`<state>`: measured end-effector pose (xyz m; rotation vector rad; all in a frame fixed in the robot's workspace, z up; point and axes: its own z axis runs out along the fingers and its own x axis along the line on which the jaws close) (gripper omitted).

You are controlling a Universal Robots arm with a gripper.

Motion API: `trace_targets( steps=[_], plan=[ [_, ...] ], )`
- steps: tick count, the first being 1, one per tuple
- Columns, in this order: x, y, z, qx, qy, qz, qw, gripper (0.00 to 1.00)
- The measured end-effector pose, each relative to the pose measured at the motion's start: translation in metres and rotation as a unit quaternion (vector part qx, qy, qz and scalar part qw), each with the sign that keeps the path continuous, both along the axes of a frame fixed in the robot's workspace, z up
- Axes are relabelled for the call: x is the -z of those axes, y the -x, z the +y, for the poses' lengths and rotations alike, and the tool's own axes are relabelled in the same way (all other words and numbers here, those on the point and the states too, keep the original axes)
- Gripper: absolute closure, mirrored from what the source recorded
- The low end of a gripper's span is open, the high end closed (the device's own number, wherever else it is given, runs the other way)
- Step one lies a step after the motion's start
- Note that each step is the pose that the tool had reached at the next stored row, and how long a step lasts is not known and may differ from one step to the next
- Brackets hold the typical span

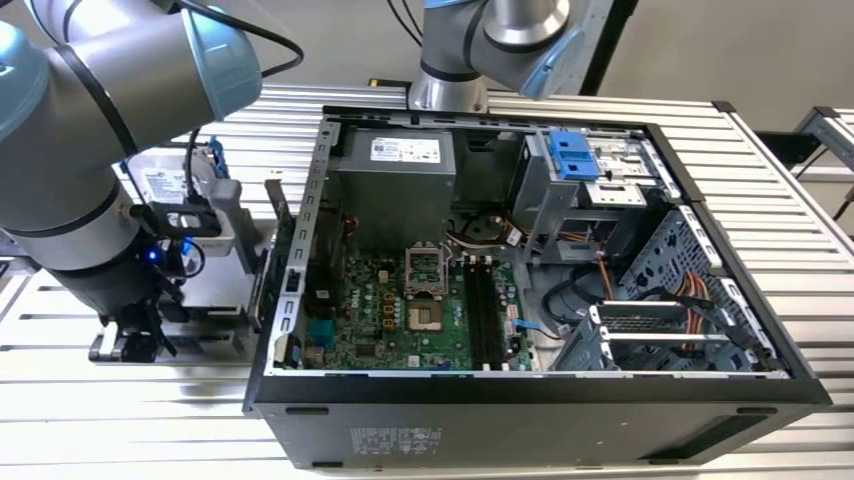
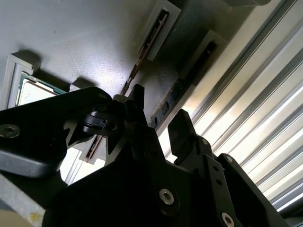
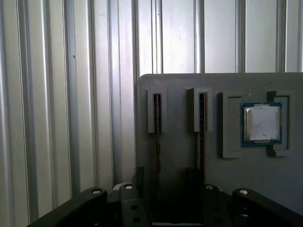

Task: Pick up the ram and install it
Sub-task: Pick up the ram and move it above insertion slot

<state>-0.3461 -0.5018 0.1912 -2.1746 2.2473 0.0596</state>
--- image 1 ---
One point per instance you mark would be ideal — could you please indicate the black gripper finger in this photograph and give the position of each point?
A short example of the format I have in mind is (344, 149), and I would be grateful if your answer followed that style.
(172, 320)
(136, 345)

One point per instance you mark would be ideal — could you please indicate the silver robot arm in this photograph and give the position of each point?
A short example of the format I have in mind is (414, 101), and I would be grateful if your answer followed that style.
(80, 125)

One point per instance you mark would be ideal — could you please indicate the black RAM slot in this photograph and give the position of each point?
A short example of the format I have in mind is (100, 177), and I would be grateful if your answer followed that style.
(475, 310)
(491, 310)
(483, 310)

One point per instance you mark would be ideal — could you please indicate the teal board connector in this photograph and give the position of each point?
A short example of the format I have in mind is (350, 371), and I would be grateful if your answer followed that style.
(322, 334)

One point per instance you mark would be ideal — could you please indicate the hard disk in blue carrier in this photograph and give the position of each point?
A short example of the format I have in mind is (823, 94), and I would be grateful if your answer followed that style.
(160, 182)

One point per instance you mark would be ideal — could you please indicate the grey parts rack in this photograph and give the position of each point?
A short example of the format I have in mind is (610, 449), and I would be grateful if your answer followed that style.
(227, 200)

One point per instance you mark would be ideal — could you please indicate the green graphics card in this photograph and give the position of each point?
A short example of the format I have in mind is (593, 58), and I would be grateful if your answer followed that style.
(283, 225)

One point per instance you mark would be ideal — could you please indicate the CPU socket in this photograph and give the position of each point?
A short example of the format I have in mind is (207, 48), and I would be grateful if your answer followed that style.
(427, 317)

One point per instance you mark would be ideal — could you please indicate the green motherboard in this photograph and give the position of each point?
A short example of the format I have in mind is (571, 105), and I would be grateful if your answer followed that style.
(434, 345)

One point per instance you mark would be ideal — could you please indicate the grey power supply unit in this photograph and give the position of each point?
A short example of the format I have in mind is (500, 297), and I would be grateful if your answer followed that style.
(394, 200)

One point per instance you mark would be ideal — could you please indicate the metal locking lever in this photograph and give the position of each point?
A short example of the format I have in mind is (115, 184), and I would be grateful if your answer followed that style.
(446, 272)

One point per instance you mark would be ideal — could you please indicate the black PC case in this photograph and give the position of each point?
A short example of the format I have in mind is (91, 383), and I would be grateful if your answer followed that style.
(467, 430)

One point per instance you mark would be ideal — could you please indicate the grey metal drive cage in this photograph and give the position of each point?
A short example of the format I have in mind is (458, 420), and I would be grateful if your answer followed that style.
(547, 200)

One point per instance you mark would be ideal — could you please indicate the blue drive latch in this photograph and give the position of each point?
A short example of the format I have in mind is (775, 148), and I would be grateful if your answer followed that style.
(570, 155)

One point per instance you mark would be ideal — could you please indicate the grey disk bay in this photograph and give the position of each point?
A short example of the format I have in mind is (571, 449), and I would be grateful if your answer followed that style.
(641, 317)

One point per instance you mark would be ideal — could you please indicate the aluminium side table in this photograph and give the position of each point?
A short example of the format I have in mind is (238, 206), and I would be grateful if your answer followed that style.
(827, 125)

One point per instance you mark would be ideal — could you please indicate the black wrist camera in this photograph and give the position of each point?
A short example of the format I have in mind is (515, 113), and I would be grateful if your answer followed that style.
(154, 220)

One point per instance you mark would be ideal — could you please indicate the black metal post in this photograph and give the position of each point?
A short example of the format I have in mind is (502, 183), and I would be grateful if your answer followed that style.
(617, 50)

